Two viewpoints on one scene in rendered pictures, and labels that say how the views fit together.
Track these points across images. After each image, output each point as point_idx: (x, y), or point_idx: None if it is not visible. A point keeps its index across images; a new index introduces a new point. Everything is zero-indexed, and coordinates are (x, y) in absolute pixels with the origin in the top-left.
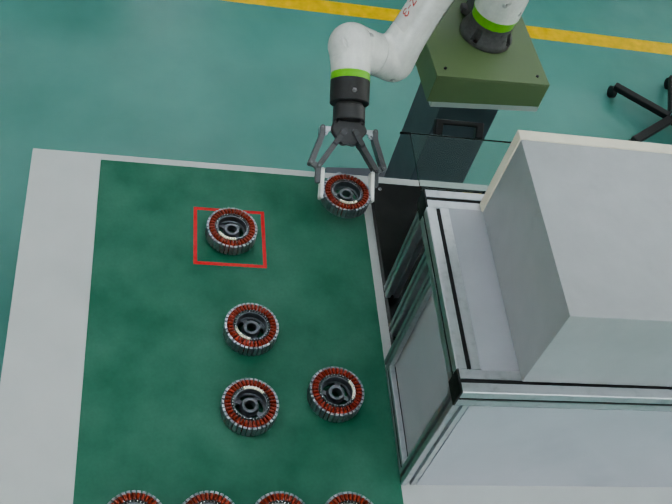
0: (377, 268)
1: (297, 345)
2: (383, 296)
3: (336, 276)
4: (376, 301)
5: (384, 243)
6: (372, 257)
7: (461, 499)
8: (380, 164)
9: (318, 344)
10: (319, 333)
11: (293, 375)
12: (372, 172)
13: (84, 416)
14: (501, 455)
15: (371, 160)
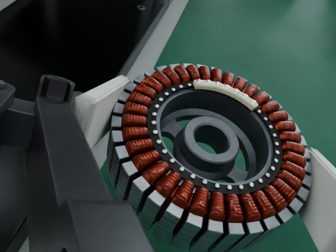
0: (148, 50)
1: (312, 21)
2: (163, 17)
3: (238, 65)
4: (179, 16)
5: (115, 56)
6: (147, 69)
7: None
8: (6, 102)
9: (284, 12)
10: (281, 19)
11: (316, 4)
12: (89, 99)
13: None
14: None
15: (61, 129)
